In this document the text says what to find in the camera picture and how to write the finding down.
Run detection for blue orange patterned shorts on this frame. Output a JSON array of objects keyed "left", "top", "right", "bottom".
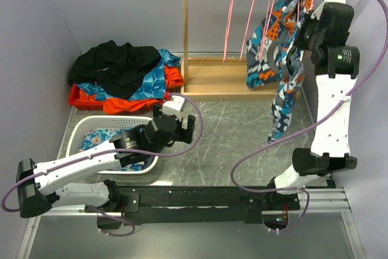
[{"left": 246, "top": 0, "right": 309, "bottom": 143}]

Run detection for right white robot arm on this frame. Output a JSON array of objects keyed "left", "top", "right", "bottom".
[{"left": 265, "top": 2, "right": 360, "bottom": 210}]

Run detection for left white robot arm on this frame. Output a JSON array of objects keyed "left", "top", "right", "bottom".
[{"left": 16, "top": 108, "right": 196, "bottom": 218}]

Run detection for wooden hanger rack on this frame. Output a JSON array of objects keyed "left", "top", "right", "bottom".
[{"left": 181, "top": 0, "right": 277, "bottom": 101}]

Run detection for black garment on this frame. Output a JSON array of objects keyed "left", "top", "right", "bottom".
[{"left": 67, "top": 40, "right": 161, "bottom": 99}]

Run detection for blue floral garment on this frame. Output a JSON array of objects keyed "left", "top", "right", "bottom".
[{"left": 78, "top": 128, "right": 145, "bottom": 172}]

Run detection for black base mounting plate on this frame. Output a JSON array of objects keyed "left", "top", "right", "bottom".
[{"left": 83, "top": 186, "right": 301, "bottom": 230}]

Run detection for white laundry basket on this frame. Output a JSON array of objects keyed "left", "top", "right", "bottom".
[{"left": 66, "top": 115, "right": 158, "bottom": 176}]

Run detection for orange garment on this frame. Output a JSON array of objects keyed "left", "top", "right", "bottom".
[{"left": 68, "top": 66, "right": 184, "bottom": 115}]

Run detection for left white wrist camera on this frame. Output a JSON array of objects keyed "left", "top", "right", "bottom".
[{"left": 162, "top": 95, "right": 186, "bottom": 120}]

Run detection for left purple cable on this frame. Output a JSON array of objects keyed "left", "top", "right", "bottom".
[{"left": 0, "top": 92, "right": 204, "bottom": 237}]

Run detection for purple cable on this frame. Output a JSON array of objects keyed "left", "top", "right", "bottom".
[
  {"left": 230, "top": 0, "right": 388, "bottom": 232},
  {"left": 0, "top": 92, "right": 204, "bottom": 237}
]

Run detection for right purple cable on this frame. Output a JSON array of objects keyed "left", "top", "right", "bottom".
[{"left": 230, "top": 0, "right": 388, "bottom": 232}]

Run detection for aluminium rail frame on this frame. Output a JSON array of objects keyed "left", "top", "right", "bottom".
[{"left": 18, "top": 100, "right": 364, "bottom": 258}]

